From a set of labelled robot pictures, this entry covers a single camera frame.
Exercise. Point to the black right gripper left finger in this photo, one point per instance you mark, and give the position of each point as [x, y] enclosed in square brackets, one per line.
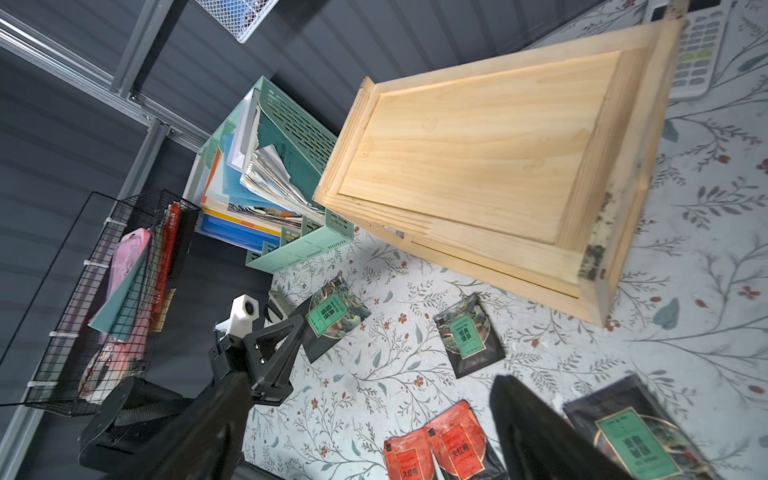
[204, 442]

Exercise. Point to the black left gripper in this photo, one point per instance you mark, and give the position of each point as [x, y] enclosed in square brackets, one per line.
[266, 356]

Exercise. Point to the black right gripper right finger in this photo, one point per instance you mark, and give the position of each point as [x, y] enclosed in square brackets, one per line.
[537, 443]

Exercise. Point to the green tea bag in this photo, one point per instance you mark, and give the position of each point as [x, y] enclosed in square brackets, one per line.
[331, 313]
[627, 424]
[468, 336]

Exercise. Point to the red tea bag middle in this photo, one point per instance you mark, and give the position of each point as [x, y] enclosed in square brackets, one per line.
[460, 446]

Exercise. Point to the red tea bag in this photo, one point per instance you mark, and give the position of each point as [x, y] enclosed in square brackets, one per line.
[460, 446]
[409, 457]

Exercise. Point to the red tea bag left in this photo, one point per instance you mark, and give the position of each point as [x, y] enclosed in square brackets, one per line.
[409, 457]

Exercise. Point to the light wooden two-tier shelf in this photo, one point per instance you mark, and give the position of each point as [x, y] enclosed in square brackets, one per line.
[527, 171]

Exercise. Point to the red folder in basket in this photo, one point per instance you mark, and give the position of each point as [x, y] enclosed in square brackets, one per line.
[169, 231]

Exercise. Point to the green file organizer box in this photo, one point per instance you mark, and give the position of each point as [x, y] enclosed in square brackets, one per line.
[254, 179]

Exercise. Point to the white mesh hanging basket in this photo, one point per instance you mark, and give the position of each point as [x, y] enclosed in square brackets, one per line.
[239, 17]

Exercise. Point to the white scientific calculator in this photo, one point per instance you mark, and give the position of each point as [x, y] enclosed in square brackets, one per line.
[701, 36]

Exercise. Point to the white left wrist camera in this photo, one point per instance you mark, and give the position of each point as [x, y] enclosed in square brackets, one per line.
[244, 311]

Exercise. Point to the black wire wall basket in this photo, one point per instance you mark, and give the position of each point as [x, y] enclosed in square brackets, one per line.
[74, 287]

